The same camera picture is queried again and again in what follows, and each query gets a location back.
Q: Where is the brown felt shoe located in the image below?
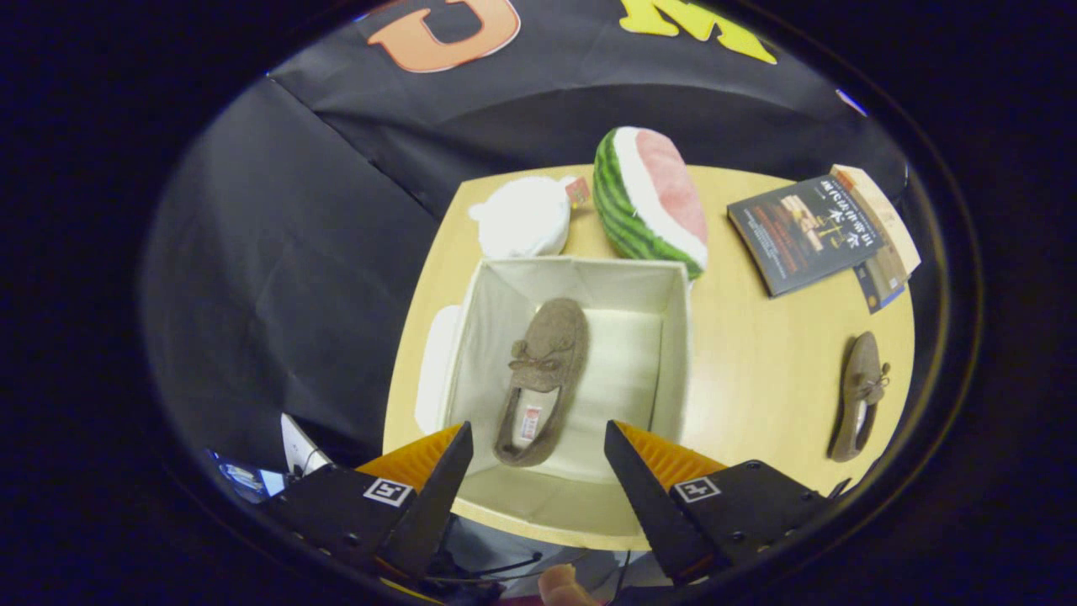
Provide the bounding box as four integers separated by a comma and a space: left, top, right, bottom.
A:
827, 331, 891, 463
493, 297, 590, 468

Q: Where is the white plush toy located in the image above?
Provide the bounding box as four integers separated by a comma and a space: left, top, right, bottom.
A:
468, 175, 590, 259

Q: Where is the watermelon slice plush toy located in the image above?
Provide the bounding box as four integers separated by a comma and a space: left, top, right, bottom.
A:
593, 126, 709, 281

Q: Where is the tan spine book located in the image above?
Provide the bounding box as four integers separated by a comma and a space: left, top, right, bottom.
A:
871, 248, 914, 291

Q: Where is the blue glossy object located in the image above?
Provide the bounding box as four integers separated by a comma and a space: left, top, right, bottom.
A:
210, 459, 287, 506

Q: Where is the black cover book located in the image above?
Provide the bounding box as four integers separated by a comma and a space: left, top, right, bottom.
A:
727, 174, 886, 299

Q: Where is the cream fabric storage box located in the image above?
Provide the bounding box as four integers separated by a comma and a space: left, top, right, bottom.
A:
414, 257, 692, 540

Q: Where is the dark blue book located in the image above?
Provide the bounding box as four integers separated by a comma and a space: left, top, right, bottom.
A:
854, 261, 908, 315

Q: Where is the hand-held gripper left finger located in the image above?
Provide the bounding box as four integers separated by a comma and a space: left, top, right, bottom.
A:
269, 421, 475, 582

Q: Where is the white flat object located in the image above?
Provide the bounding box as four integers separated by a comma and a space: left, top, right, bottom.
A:
280, 412, 333, 476

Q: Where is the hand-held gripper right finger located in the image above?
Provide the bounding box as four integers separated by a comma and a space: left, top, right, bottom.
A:
603, 419, 830, 586

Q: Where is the black cable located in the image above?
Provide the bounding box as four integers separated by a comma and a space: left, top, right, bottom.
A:
425, 551, 544, 587

